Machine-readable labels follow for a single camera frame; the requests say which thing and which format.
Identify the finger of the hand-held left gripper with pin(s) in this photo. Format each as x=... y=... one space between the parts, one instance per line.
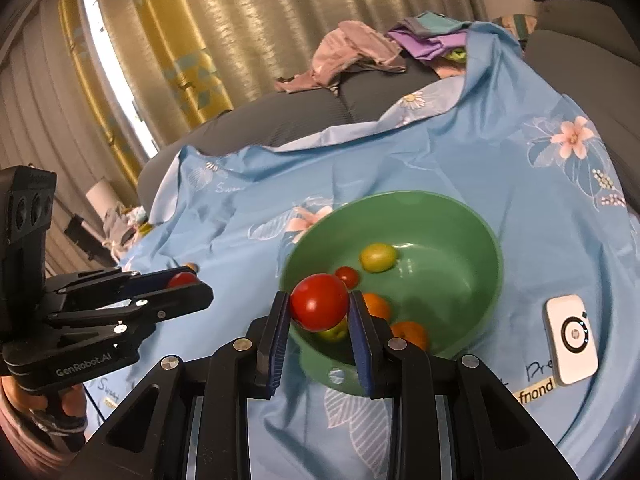
x=145 y=281
x=175 y=301

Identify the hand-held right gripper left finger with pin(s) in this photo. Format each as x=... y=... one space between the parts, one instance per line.
x=274 y=355

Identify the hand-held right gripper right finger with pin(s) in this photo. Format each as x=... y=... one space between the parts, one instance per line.
x=362 y=350

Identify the red cherry tomato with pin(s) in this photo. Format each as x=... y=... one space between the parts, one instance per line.
x=320 y=305
x=347 y=276
x=180 y=278

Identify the green yellow tomato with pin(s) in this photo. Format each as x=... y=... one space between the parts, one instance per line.
x=378 y=257
x=336 y=333

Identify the orange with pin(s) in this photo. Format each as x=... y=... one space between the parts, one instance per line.
x=411 y=335
x=377 y=306

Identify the green bowl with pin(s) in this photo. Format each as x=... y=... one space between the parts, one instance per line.
x=450 y=270

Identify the person's left forearm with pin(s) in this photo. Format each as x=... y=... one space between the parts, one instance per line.
x=20 y=447

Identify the person's left hand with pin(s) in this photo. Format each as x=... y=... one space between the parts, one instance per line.
x=30 y=402

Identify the tan longan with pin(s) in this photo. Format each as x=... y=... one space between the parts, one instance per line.
x=190 y=266

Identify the light laundry pile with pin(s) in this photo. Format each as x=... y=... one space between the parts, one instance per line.
x=127 y=225

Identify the black floor appliance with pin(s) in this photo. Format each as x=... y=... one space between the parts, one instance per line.
x=80 y=232

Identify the grey pleated curtain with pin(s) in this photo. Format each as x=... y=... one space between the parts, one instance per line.
x=50 y=110

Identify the white rounded device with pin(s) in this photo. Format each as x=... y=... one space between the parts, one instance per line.
x=560 y=360

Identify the window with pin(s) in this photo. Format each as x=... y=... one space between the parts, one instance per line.
x=115 y=75

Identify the blue floral cloth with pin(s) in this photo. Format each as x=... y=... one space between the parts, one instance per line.
x=500 y=185

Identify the grey sofa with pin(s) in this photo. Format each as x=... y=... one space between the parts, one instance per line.
x=310 y=115

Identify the yellow deer print curtain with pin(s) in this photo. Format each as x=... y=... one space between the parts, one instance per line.
x=165 y=35

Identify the pink clothes pile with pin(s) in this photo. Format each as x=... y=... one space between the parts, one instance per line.
x=345 y=50

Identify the beige curtain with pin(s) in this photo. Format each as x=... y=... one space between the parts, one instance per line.
x=300 y=10

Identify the purple clothes pile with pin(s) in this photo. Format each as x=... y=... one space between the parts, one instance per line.
x=425 y=42

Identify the striped cushion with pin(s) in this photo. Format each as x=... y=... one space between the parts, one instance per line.
x=520 y=25

